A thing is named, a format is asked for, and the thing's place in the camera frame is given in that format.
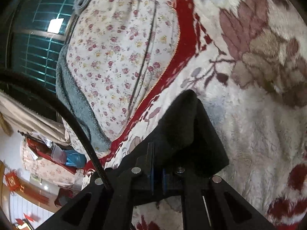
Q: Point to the red chinese knot decoration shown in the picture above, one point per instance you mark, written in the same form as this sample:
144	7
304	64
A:
14	184

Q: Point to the blue plastic bag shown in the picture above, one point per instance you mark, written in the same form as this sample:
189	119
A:
75	159

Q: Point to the beige curtain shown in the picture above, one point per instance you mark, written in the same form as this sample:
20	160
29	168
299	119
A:
22	118

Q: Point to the black pants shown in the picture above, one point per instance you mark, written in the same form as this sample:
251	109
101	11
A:
184	137

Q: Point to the red white floral blanket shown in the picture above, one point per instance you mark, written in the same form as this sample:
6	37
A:
246	61

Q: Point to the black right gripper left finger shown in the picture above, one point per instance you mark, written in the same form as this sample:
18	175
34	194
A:
99	207

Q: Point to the window with green grille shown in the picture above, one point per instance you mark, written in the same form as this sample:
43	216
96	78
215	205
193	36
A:
39	31

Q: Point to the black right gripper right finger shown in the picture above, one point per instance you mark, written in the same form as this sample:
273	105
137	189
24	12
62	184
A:
211	203

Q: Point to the blue-grey fuzzy jacket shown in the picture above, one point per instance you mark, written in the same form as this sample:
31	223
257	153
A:
71	96

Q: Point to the small floral print quilt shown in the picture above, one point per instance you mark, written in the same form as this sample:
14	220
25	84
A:
118	51

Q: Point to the floral pillow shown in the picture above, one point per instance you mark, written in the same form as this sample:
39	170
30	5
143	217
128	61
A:
49	171

